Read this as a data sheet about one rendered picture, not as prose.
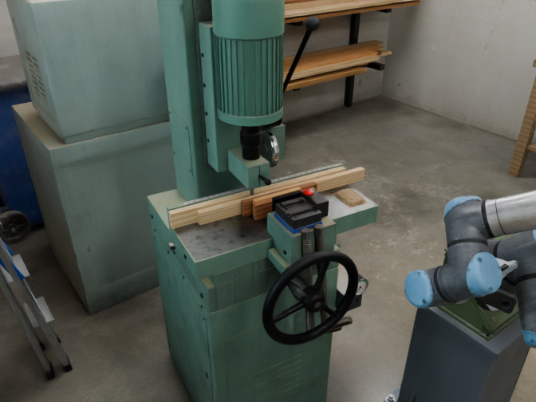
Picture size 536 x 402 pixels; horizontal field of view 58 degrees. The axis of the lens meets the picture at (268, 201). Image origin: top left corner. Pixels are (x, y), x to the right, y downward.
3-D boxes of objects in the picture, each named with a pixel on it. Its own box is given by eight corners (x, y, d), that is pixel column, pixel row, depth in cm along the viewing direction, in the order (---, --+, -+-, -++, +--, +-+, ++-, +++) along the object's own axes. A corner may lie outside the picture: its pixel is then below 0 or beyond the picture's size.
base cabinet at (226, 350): (220, 466, 170) (207, 316, 134) (167, 352, 214) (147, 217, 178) (326, 411, 188) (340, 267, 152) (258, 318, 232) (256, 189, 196)
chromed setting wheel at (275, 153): (273, 175, 153) (273, 138, 147) (255, 159, 162) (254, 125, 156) (281, 172, 154) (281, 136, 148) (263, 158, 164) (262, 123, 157)
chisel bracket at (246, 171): (248, 195, 137) (248, 167, 132) (228, 174, 147) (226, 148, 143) (271, 188, 140) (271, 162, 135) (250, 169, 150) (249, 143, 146)
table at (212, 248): (209, 303, 119) (207, 284, 116) (169, 240, 142) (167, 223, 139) (398, 236, 144) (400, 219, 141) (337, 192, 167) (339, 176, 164)
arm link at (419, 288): (435, 305, 111) (404, 312, 119) (470, 301, 118) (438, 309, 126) (426, 265, 114) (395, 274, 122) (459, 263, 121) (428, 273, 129)
